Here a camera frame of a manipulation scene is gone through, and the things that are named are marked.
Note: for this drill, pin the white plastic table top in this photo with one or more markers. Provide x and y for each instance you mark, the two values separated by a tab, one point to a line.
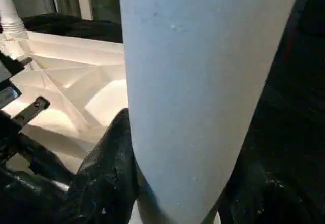
76	82

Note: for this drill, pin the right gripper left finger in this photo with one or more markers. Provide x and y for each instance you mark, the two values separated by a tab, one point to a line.
106	183

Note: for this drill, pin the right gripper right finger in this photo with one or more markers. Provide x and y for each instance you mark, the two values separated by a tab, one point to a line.
274	198

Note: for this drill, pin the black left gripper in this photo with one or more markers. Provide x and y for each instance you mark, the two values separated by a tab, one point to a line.
20	193

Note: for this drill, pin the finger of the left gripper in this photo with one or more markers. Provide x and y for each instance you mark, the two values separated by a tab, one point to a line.
33	109

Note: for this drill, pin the white plastic table leg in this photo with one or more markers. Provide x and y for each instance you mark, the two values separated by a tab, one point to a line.
7	5
203	82

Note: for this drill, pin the black work mat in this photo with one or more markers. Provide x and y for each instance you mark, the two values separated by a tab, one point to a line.
289	132

